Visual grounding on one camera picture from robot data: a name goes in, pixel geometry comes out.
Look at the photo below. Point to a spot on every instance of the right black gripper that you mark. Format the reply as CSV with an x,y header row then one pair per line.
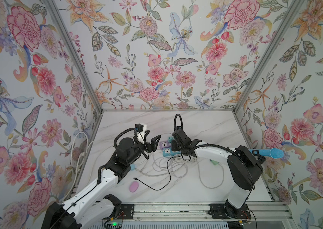
x,y
173,142

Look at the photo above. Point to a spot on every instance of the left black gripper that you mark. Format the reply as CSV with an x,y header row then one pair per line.
x,y
152,147

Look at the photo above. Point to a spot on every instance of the teal charger adapter front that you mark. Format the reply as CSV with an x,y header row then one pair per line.
x,y
170,139

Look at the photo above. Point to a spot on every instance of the green charger adapter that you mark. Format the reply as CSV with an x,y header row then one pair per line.
x,y
214,162

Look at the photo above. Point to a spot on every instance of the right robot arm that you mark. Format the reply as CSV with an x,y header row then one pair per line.
x,y
245,167

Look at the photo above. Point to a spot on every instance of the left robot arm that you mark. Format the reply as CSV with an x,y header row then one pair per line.
x,y
95,202

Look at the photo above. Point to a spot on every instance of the purple power strip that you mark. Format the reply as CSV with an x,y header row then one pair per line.
x,y
164,144

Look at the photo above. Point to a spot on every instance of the teal power strip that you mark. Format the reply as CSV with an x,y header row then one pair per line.
x,y
167,152

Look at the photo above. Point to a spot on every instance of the pink earbud case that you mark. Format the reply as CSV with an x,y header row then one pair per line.
x,y
133,186

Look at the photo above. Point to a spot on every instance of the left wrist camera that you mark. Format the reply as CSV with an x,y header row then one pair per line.
x,y
140,130

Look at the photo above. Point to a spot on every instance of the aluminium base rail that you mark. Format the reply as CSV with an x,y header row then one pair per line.
x,y
202,211

